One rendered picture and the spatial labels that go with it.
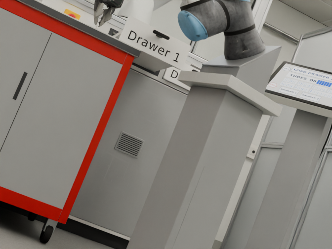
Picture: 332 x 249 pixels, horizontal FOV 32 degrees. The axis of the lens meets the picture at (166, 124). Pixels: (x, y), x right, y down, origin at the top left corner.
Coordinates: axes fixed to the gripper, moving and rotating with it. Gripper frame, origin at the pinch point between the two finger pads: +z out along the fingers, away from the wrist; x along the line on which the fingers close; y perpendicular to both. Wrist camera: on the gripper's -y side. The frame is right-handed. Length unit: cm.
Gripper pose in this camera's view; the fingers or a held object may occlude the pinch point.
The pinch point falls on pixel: (97, 22)
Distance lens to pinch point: 245.3
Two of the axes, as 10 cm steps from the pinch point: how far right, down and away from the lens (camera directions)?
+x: 7.3, 3.7, 5.8
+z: -3.7, 9.2, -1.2
